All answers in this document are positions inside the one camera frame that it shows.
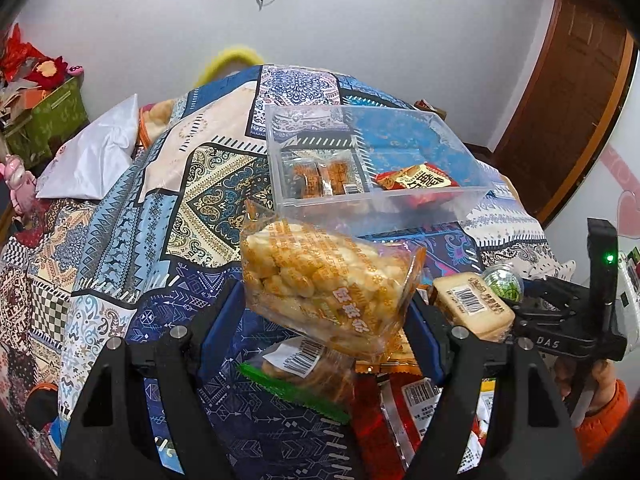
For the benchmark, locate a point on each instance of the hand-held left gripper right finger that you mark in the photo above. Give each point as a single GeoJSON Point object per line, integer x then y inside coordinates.
{"type": "Point", "coordinates": [424, 342]}

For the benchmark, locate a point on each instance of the colourful snack packet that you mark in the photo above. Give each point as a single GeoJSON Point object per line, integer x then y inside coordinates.
{"type": "Point", "coordinates": [484, 410]}

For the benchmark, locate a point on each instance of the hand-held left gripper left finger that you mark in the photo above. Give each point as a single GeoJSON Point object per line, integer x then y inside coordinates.
{"type": "Point", "coordinates": [220, 332]}

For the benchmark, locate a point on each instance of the brown pastry packet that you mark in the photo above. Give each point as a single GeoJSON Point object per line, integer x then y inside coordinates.
{"type": "Point", "coordinates": [305, 179]}
{"type": "Point", "coordinates": [341, 174]}

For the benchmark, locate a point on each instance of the large red snack packet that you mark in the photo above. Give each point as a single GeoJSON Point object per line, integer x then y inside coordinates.
{"type": "Point", "coordinates": [367, 422]}

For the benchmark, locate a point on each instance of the green-sealed clear cookie bag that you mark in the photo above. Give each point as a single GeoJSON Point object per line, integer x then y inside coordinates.
{"type": "Point", "coordinates": [320, 377]}

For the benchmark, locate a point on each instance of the clear orange-trimmed biscuit bag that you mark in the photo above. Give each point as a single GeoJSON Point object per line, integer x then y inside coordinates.
{"type": "Point", "coordinates": [310, 270]}

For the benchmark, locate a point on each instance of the small brown box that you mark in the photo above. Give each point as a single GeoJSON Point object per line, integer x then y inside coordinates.
{"type": "Point", "coordinates": [435, 107]}

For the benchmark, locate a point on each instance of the clear plastic container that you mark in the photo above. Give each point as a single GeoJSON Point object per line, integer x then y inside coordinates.
{"type": "Point", "coordinates": [320, 125]}

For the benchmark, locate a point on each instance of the small red yellow snack packet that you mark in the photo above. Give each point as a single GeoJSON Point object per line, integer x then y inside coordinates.
{"type": "Point", "coordinates": [420, 177]}

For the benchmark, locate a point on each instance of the green round candy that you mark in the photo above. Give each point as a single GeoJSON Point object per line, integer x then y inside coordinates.
{"type": "Point", "coordinates": [505, 285]}

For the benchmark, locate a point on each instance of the person's right forearm orange sleeve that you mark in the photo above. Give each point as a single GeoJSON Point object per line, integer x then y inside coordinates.
{"type": "Point", "coordinates": [605, 420]}

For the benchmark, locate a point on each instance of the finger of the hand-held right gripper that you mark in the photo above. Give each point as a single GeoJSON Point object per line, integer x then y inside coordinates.
{"type": "Point", "coordinates": [542, 316]}
{"type": "Point", "coordinates": [555, 287]}

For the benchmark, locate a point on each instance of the checkered patterned bedsheet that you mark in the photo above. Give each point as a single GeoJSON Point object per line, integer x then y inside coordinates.
{"type": "Point", "coordinates": [35, 285]}

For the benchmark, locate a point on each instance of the person's right hand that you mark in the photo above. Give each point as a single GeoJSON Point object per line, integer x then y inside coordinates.
{"type": "Point", "coordinates": [565, 377]}

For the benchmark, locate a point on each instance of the red fabric decorations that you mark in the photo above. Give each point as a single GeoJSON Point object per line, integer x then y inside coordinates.
{"type": "Point", "coordinates": [40, 67]}

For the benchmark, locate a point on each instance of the pink plush toy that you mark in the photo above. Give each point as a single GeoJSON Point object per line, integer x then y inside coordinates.
{"type": "Point", "coordinates": [20, 185]}

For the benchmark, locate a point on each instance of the brown wooden door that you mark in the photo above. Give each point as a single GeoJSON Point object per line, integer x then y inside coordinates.
{"type": "Point", "coordinates": [565, 110]}

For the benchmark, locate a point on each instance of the yellow fluffy hoop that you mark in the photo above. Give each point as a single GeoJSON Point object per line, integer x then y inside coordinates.
{"type": "Point", "coordinates": [230, 55]}

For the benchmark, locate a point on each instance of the green cardboard box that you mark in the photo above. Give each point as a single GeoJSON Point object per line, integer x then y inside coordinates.
{"type": "Point", "coordinates": [55, 115]}

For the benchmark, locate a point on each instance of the pink heart sticker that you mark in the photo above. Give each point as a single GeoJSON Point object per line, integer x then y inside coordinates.
{"type": "Point", "coordinates": [627, 210]}

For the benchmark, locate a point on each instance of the white pillow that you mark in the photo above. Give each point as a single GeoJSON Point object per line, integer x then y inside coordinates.
{"type": "Point", "coordinates": [95, 155]}

